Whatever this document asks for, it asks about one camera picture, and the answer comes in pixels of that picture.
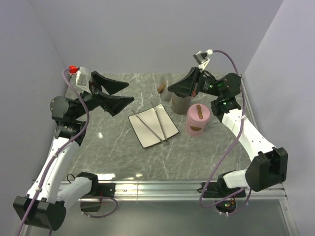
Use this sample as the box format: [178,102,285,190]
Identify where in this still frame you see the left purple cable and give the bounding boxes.
[16,65,119,236]

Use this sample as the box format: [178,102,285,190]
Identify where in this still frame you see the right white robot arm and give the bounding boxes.
[168,67,288,197]

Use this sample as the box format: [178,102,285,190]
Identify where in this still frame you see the grey cylindrical container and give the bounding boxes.
[171,92,191,115]

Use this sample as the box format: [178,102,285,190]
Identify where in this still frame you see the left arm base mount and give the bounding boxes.
[79,182,116,214]

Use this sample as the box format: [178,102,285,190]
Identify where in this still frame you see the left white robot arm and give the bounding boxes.
[13,67,134,236]

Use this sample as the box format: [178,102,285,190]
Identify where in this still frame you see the pink lid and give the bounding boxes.
[187,103,210,124]

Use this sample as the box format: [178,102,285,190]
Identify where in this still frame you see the pink cylindrical container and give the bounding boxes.
[185,118,208,137]

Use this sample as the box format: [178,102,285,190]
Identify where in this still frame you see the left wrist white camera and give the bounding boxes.
[75,67,91,92]

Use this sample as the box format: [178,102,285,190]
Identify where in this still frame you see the grey lid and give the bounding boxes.
[157,73,172,102]

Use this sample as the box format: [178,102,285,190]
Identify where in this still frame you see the white square plate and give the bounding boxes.
[128,104,179,148]

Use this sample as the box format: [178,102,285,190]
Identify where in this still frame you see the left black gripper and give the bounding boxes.
[73,71,134,120]

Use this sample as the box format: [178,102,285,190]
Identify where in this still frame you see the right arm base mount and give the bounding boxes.
[203,182,246,214]

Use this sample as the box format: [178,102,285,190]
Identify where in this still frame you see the metal tongs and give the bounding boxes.
[128,103,167,148]

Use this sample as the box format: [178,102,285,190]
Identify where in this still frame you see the aluminium rail frame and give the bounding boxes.
[14,73,300,236]

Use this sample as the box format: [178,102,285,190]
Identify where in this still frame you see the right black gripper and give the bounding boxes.
[168,67,223,98]

